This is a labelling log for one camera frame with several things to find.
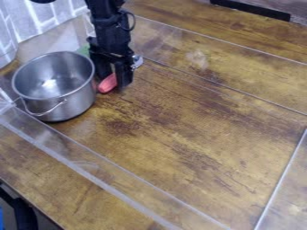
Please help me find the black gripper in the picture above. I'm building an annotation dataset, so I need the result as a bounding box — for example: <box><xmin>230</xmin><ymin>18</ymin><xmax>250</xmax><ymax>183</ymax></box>
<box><xmin>85</xmin><ymin>0</ymin><xmax>140</xmax><ymax>89</ymax></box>

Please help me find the pink spoon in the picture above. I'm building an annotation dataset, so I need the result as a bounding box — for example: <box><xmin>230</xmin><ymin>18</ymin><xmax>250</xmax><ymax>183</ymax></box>
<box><xmin>98</xmin><ymin>74</ymin><xmax>117</xmax><ymax>93</ymax></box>

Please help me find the green bumpy toy vegetable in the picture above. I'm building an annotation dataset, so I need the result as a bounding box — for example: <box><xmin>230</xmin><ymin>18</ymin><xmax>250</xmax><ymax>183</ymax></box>
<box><xmin>76</xmin><ymin>45</ymin><xmax>88</xmax><ymax>56</ymax></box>

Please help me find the stainless steel pot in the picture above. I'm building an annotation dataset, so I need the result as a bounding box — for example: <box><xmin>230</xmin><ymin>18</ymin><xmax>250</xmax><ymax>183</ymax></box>
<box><xmin>11</xmin><ymin>51</ymin><xmax>96</xmax><ymax>122</ymax></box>

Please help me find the white patterned curtain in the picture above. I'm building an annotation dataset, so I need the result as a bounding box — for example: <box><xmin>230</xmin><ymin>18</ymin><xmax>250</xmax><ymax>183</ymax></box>
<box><xmin>0</xmin><ymin>0</ymin><xmax>88</xmax><ymax>68</ymax></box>

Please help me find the clear acrylic table barrier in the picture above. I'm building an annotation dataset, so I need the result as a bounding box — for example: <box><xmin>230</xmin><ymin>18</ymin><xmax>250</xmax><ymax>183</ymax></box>
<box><xmin>0</xmin><ymin>18</ymin><xmax>307</xmax><ymax>230</ymax></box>

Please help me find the black bar at back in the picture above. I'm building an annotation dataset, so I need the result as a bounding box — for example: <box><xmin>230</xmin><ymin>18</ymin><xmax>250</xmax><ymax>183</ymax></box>
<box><xmin>209</xmin><ymin>0</ymin><xmax>289</xmax><ymax>22</ymax></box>

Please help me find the black table leg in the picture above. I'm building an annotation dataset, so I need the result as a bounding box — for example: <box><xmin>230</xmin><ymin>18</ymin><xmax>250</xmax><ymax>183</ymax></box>
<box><xmin>0</xmin><ymin>187</ymin><xmax>38</xmax><ymax>230</ymax></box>

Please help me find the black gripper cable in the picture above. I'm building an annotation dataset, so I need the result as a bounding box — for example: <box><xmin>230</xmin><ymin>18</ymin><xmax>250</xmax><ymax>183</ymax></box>
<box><xmin>116</xmin><ymin>10</ymin><xmax>136</xmax><ymax>32</ymax></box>

